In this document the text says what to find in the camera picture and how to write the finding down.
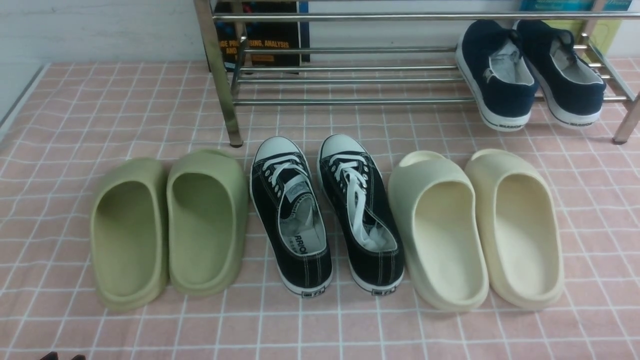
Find pink checked tablecloth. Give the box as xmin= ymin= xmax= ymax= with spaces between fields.
xmin=0 ymin=62 xmax=639 ymax=360

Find green slipper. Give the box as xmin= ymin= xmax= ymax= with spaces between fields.
xmin=166 ymin=148 xmax=249 ymax=296
xmin=89 ymin=157 xmax=169 ymax=312

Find black canvas sneaker left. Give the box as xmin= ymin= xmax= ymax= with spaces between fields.
xmin=249 ymin=136 xmax=333 ymax=299

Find yellow teal book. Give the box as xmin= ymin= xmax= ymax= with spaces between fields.
xmin=519 ymin=0 xmax=632 ymax=54

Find green slipper left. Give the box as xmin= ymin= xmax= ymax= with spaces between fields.
xmin=89 ymin=157 xmax=169 ymax=312

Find cream slipper left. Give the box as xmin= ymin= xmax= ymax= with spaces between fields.
xmin=388 ymin=150 xmax=489 ymax=312

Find black canvas sneaker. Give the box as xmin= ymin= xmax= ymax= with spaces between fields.
xmin=317 ymin=134 xmax=405 ymax=296
xmin=249 ymin=136 xmax=333 ymax=299

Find green slipper right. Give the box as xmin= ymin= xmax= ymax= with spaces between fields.
xmin=166 ymin=148 xmax=249 ymax=296

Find navy slip-on shoe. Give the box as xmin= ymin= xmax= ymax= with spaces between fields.
xmin=455 ymin=19 xmax=538 ymax=132
xmin=513 ymin=19 xmax=607 ymax=128

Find black canvas sneaker right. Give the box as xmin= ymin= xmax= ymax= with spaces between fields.
xmin=317 ymin=134 xmax=405 ymax=296

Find steel shoe rack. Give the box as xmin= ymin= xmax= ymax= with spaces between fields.
xmin=194 ymin=0 xmax=639 ymax=148

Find cream slipper right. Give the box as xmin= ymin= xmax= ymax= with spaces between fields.
xmin=464 ymin=149 xmax=564 ymax=310

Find cream slipper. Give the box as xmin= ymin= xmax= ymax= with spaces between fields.
xmin=464 ymin=149 xmax=564 ymax=310
xmin=388 ymin=150 xmax=489 ymax=312

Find black book with orange text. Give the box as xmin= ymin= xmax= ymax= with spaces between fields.
xmin=215 ymin=1 xmax=310 ymax=73

